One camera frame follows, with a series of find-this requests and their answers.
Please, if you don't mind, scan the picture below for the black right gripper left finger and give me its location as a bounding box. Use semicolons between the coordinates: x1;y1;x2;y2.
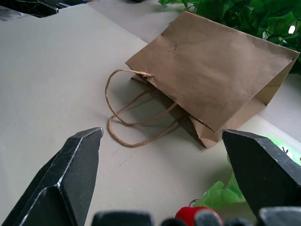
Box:
0;127;104;226

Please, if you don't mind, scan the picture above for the brown paper bag with handles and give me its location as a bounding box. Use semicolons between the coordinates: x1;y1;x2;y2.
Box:
106;9;301;149

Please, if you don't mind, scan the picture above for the green artificial leafy plant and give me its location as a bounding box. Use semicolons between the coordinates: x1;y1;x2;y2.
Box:
158;0;301;75

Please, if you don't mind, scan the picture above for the red round object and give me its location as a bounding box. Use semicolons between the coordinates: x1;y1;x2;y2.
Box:
175;206;214;226

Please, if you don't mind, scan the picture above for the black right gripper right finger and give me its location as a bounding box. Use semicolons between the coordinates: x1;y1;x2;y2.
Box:
221;129;301;219

